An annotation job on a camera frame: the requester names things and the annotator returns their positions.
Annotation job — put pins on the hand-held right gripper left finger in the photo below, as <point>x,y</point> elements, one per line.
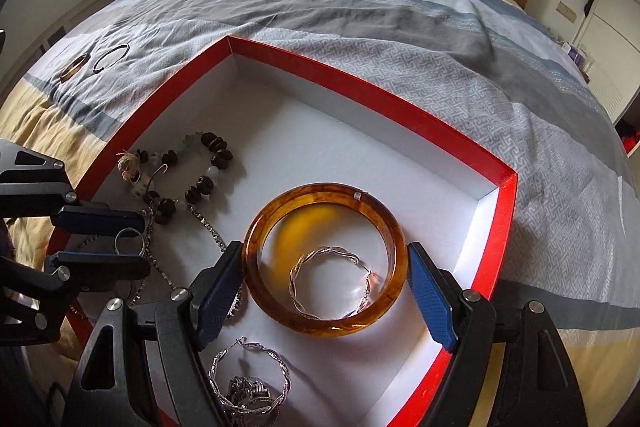
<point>215,302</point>

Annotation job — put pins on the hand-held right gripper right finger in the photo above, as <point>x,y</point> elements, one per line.
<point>432,302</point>

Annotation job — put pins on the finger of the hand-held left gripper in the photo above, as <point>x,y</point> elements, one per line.
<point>100,219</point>
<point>100,266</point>

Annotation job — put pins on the silver wristwatch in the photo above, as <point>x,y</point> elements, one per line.
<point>247,397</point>

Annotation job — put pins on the textured silver hoop earring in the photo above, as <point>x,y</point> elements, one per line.
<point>286,374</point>

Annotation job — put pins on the amber bangle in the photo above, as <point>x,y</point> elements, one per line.
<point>320,324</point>

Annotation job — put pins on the twisted silver hoop earring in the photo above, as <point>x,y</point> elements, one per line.
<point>325,251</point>

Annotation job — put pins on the red cardboard box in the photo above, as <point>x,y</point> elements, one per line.
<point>350,147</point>

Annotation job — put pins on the brown agate bangle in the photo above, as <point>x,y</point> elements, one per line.
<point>70,72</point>

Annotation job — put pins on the dark thin bangle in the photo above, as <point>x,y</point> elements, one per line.
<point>120,49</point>

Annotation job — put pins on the red object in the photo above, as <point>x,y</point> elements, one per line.
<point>632,141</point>

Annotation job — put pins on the striped duvet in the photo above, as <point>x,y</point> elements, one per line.
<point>400,32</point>

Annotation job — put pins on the nightstand clutter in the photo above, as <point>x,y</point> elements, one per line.
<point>575,57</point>

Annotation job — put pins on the white wardrobe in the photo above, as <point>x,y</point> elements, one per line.
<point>610,17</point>

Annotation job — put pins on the wall socket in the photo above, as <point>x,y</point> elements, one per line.
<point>566,12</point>

